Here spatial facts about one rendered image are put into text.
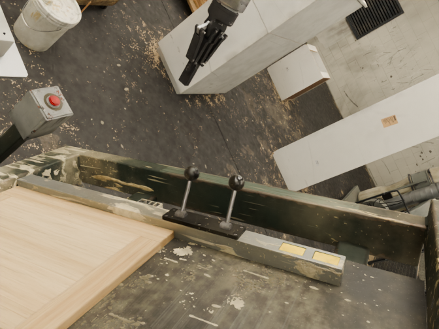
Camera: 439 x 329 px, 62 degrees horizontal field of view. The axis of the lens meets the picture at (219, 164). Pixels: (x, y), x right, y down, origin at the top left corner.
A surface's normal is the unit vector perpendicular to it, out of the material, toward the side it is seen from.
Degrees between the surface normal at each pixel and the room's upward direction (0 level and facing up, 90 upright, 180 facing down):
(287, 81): 90
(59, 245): 57
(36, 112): 90
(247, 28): 90
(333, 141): 90
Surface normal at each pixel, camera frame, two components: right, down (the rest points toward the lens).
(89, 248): 0.01, -0.94
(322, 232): -0.45, 0.30
